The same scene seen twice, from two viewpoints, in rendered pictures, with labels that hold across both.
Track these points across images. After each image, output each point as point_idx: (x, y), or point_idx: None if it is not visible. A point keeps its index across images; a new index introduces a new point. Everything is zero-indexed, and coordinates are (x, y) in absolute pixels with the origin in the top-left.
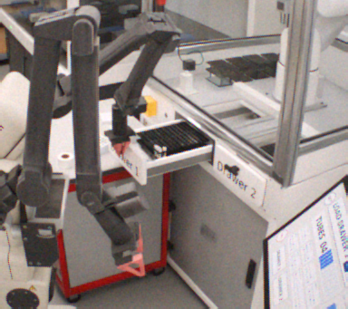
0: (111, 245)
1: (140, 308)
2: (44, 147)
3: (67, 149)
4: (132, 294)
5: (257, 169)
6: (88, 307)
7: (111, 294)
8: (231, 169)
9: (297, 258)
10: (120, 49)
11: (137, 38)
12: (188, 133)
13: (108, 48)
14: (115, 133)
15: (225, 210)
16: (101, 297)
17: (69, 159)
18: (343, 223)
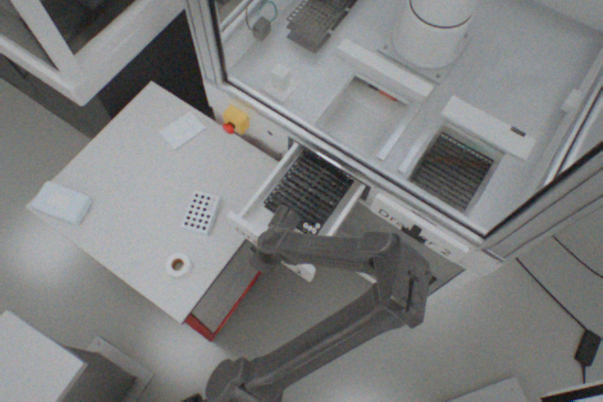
0: (244, 275)
1: (286, 299)
2: None
3: (161, 232)
4: (268, 282)
5: (453, 235)
6: (234, 329)
7: (247, 297)
8: (415, 237)
9: None
10: (355, 346)
11: (385, 331)
12: (323, 173)
13: (331, 347)
14: (268, 263)
15: (382, 230)
16: (239, 306)
17: (187, 269)
18: None
